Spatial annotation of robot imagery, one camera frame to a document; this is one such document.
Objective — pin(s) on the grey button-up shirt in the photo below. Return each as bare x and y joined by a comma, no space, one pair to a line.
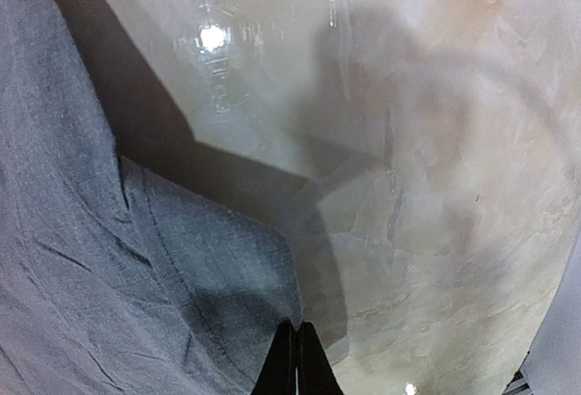
113,279

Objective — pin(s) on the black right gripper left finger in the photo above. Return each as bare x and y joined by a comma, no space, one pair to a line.
278,373

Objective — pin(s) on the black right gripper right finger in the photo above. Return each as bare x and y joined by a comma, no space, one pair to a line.
314,373

